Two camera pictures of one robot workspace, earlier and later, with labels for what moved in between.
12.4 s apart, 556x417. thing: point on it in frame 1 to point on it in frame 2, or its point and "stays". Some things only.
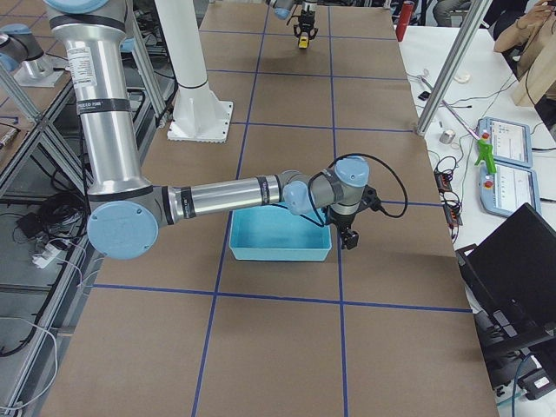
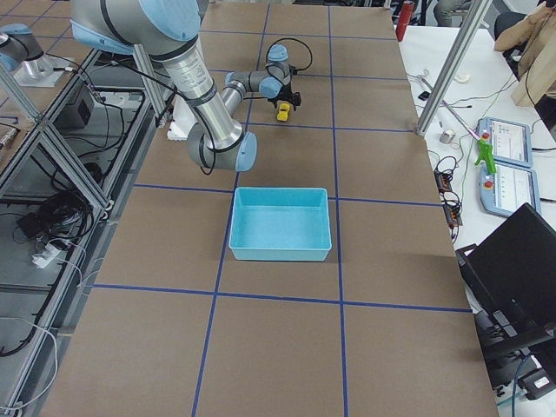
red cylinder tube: x=404 y=19 stays
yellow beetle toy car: x=303 y=42 to x=283 y=111
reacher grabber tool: x=486 y=149 stays
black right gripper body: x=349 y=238 to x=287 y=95
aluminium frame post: x=473 y=15 stays
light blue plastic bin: x=274 y=233 stays
